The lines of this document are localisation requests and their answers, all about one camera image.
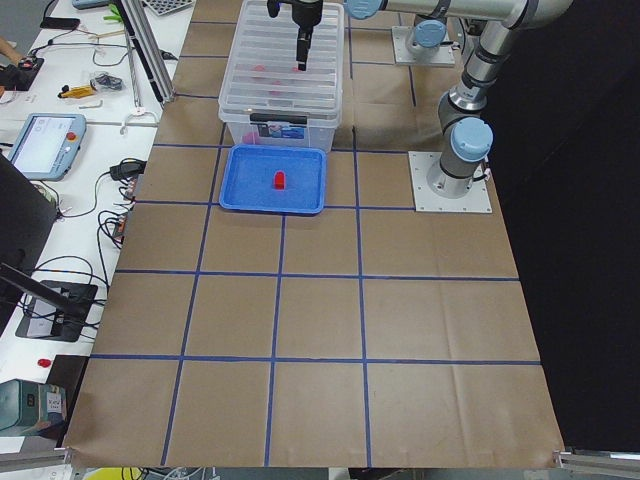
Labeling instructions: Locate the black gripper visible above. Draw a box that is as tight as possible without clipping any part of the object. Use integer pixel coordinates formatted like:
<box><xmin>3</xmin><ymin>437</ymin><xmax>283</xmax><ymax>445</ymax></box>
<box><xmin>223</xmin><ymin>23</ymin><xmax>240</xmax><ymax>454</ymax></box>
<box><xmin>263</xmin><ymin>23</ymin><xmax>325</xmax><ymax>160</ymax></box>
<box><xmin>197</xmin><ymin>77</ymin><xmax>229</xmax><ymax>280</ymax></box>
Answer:
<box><xmin>289</xmin><ymin>0</ymin><xmax>323</xmax><ymax>70</ymax></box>

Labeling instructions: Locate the clear plastic box lid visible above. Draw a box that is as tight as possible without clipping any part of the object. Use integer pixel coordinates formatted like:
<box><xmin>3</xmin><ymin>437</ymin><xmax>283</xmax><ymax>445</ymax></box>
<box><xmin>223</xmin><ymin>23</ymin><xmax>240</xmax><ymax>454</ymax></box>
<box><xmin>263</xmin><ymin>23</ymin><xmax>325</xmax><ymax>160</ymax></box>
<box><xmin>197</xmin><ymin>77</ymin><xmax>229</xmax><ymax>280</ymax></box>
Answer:
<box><xmin>218</xmin><ymin>1</ymin><xmax>344</xmax><ymax>113</ymax></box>

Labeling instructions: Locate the red block from tray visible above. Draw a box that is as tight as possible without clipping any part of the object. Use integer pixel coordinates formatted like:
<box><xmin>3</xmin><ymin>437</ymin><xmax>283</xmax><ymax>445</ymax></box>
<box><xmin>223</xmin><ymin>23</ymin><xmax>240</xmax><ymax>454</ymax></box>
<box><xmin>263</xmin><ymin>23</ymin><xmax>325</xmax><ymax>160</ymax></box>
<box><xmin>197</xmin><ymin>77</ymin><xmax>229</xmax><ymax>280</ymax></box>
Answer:
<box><xmin>273</xmin><ymin>170</ymin><xmax>286</xmax><ymax>191</ymax></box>

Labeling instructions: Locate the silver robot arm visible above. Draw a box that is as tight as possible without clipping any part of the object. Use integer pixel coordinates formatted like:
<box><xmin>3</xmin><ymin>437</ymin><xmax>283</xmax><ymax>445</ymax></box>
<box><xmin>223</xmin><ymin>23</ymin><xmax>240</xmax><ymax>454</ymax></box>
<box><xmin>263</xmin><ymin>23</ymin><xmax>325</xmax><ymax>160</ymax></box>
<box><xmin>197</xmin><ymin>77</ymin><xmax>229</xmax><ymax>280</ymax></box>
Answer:
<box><xmin>344</xmin><ymin>1</ymin><xmax>572</xmax><ymax>199</ymax></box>

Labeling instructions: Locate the clear plastic storage box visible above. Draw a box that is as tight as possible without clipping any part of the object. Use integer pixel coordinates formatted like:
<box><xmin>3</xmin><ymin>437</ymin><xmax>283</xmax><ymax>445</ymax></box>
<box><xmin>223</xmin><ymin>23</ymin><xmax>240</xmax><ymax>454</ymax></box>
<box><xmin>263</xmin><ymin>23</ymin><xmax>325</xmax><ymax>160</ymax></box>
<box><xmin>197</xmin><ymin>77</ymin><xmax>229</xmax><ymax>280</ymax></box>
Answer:
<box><xmin>218</xmin><ymin>105</ymin><xmax>342</xmax><ymax>152</ymax></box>

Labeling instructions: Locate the red block near latch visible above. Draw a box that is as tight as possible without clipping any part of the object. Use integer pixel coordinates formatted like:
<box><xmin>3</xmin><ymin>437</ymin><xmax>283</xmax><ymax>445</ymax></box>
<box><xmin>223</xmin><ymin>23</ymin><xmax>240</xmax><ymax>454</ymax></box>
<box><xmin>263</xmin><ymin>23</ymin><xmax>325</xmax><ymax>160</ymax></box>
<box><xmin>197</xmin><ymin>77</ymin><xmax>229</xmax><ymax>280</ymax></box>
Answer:
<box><xmin>242</xmin><ymin>132</ymin><xmax>260</xmax><ymax>145</ymax></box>

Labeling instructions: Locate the checkered calibration board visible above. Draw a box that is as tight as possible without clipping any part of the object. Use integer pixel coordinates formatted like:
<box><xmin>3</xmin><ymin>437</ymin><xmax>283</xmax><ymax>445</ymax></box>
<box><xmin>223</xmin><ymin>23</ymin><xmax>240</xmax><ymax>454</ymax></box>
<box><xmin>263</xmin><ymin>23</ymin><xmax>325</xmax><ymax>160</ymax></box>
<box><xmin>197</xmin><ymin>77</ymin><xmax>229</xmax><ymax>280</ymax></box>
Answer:
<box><xmin>143</xmin><ymin>0</ymin><xmax>196</xmax><ymax>17</ymax></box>

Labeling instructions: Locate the blue plastic tray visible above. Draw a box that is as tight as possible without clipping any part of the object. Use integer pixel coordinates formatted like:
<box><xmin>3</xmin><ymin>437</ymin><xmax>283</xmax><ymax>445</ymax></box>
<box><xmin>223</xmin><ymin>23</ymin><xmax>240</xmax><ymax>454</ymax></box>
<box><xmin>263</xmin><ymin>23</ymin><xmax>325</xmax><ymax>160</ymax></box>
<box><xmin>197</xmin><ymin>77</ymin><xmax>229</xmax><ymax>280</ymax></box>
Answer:
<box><xmin>219</xmin><ymin>145</ymin><xmax>327</xmax><ymax>215</ymax></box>

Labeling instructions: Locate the teach pendant tablet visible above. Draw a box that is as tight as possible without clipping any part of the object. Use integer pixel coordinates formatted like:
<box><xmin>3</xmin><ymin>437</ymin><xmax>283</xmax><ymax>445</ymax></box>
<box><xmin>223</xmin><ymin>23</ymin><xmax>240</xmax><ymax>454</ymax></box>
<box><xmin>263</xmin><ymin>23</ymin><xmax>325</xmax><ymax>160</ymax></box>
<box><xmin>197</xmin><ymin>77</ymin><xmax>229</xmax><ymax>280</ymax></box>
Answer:
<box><xmin>8</xmin><ymin>113</ymin><xmax>86</xmax><ymax>181</ymax></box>

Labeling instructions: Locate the black box latch handle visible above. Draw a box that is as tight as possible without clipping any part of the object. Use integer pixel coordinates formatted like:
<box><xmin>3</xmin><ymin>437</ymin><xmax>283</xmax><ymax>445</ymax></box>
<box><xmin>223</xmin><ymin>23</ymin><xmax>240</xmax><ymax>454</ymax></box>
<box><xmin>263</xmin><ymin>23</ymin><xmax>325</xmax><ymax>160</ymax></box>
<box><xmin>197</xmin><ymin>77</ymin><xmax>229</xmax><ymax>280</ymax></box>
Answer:
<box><xmin>249</xmin><ymin>112</ymin><xmax>307</xmax><ymax>125</ymax></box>

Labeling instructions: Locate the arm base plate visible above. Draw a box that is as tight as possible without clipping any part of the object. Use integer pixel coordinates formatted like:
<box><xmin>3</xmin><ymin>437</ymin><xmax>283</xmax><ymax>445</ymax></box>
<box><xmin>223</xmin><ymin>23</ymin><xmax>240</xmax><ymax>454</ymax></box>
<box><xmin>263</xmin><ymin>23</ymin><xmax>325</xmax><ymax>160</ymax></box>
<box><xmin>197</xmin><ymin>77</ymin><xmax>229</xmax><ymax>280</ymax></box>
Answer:
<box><xmin>408</xmin><ymin>151</ymin><xmax>492</xmax><ymax>214</ymax></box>
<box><xmin>391</xmin><ymin>26</ymin><xmax>455</xmax><ymax>68</ymax></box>

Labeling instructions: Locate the aluminium frame post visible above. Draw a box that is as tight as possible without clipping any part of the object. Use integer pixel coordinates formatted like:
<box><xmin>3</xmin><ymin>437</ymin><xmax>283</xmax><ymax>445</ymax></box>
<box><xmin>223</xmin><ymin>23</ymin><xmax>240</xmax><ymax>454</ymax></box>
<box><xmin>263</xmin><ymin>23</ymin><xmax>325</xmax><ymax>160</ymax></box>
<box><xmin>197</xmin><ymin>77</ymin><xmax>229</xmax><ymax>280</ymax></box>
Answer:
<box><xmin>114</xmin><ymin>0</ymin><xmax>175</xmax><ymax>104</ymax></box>

